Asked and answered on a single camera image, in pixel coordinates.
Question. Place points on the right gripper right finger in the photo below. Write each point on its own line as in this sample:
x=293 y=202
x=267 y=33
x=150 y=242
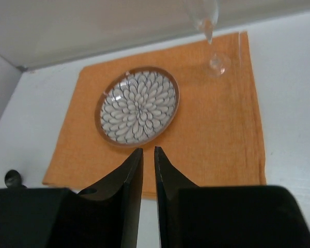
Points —
x=169 y=181

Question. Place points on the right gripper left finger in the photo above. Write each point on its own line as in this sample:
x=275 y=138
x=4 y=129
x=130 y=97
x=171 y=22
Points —
x=112 y=216

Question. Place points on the floral patterned ceramic plate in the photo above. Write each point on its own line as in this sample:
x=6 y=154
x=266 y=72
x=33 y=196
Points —
x=137 y=106

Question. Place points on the clear wine glass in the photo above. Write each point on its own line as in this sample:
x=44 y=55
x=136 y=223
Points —
x=204 y=17

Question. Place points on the black spoon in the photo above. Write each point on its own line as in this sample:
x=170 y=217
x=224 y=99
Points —
x=13 y=179

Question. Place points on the orange cloth placemat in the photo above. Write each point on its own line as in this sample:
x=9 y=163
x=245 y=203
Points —
x=215 y=138

